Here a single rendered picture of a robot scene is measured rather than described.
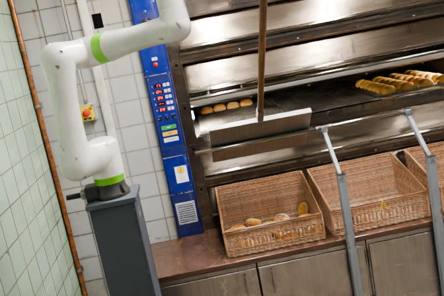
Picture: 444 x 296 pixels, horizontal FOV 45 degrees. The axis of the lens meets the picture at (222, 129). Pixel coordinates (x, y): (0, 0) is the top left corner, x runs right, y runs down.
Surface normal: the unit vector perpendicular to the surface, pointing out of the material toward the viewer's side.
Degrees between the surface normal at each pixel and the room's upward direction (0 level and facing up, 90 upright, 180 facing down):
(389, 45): 70
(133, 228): 90
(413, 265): 89
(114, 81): 90
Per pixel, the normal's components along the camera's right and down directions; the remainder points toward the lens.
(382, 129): 0.00, -0.18
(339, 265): 0.09, 0.18
